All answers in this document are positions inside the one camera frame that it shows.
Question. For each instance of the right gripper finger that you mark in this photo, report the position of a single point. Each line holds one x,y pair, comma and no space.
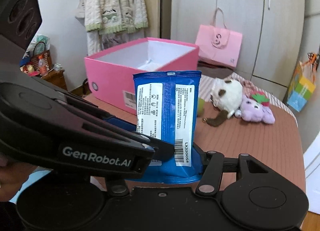
214,165

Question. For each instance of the green foam ball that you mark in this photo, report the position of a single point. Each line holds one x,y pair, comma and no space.
200,107

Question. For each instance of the blue snack packet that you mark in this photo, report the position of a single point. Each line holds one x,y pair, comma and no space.
166,108

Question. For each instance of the pink strawberry plush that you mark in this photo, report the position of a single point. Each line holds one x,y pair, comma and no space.
260,97

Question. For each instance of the person's left hand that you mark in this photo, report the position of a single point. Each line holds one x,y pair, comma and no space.
12,176

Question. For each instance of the wooden side cabinet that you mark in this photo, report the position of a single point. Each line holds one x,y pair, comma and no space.
55,77

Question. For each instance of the wicker basket with items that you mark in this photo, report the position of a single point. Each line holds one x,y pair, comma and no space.
37,59

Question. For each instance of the pink storage box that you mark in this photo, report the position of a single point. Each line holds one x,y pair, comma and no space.
110,72

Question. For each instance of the purple plush toy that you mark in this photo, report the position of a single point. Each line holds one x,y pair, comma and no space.
252,111

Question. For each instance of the white brown plush toy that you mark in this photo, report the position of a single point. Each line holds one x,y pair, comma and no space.
226,96

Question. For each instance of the floral pink scrunchie cloth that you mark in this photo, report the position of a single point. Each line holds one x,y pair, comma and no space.
247,85

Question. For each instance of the striped table cloth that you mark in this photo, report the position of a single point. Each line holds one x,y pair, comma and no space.
206,83

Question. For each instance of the white door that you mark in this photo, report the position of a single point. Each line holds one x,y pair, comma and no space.
312,175

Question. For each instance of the colourful paper gift bag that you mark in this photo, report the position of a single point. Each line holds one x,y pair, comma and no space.
303,82

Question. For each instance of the pink paper shopping bag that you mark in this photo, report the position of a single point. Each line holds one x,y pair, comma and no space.
218,45

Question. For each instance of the cream knitted cardigan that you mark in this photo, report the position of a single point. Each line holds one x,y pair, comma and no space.
109,17

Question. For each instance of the grey wardrobe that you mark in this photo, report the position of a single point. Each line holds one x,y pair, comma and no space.
271,34

